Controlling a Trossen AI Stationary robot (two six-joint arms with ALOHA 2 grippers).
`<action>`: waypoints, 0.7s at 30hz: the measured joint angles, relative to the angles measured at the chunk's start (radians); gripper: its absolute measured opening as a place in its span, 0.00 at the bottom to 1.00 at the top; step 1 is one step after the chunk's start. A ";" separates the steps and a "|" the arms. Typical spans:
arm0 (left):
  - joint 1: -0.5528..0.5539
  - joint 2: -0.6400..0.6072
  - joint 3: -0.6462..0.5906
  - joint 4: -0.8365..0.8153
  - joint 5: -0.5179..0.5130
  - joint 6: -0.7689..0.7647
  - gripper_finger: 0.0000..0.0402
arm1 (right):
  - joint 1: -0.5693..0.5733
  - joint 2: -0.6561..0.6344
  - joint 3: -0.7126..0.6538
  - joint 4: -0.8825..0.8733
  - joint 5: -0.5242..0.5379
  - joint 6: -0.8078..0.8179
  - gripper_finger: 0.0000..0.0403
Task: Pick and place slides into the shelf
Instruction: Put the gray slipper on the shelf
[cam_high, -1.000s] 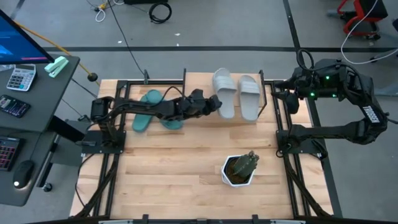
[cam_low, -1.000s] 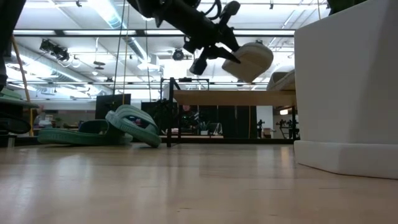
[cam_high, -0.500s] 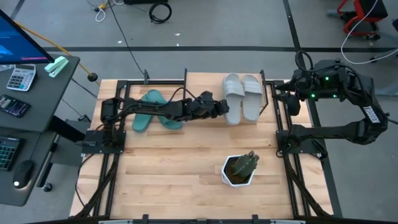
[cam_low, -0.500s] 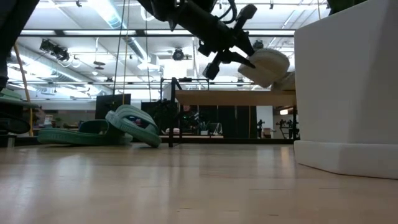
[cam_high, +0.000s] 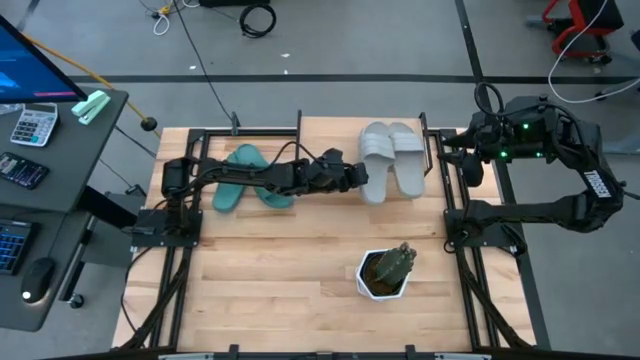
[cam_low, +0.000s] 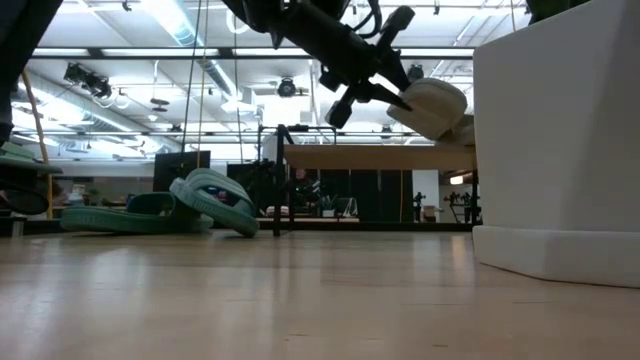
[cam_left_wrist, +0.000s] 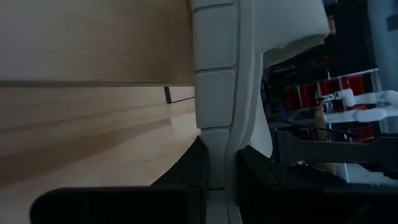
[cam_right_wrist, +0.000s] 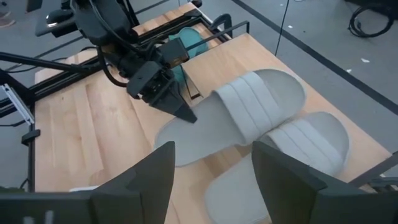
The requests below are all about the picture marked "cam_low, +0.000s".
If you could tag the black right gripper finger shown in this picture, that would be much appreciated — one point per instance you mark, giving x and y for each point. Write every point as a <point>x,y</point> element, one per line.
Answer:
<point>380,95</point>
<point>405,70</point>

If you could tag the grey rubber slide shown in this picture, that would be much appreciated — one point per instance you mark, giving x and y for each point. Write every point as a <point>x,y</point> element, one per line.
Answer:
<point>462,132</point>
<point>435,107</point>

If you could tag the green rubber slide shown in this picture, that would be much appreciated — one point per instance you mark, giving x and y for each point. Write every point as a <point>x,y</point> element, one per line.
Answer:
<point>125,220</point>
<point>220,210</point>

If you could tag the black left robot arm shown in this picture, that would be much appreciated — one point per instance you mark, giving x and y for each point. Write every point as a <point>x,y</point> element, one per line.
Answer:
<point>25,50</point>

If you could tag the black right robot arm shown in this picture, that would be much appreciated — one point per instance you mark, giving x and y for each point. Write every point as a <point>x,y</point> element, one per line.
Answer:
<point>280,15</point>

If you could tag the wooden shelf with black legs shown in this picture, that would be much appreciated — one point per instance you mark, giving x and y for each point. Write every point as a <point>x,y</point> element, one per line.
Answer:
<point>375,157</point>

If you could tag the black ceiling spotlight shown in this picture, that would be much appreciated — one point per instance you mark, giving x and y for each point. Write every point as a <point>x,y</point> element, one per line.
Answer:
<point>87,80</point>
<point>416,72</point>
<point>286,88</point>

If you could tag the black partition panel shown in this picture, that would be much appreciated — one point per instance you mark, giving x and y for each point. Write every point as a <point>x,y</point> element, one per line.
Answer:
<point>370,195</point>

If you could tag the person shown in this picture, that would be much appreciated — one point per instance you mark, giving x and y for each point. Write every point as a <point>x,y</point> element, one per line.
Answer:
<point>301,175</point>

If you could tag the white plant pot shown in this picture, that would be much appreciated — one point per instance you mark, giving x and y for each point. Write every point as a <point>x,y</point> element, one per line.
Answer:
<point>550,150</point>

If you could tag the long light bar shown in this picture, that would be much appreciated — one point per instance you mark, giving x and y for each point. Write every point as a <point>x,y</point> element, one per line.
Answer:
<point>150,52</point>

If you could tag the black desk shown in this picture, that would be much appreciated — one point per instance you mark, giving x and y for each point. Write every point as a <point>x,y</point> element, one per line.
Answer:
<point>30,167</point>

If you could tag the black aluminium rig frame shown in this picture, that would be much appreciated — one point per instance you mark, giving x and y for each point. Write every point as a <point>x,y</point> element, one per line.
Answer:
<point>350,226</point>

